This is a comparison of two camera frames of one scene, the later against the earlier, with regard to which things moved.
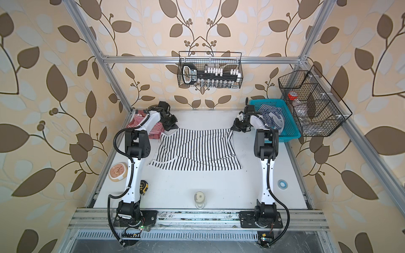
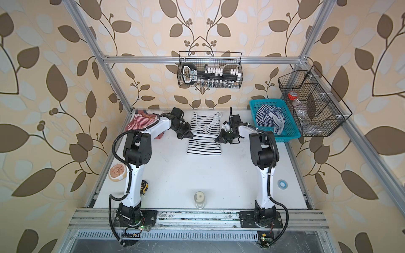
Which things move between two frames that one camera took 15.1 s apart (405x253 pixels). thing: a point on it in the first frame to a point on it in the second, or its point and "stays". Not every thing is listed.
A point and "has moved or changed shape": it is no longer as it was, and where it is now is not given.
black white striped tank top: (196, 149) has moved or changed shape
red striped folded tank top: (157, 129) stays
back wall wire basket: (210, 69) stays
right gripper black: (236, 127) to (221, 138)
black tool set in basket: (190, 75) stays
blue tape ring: (282, 184) stays
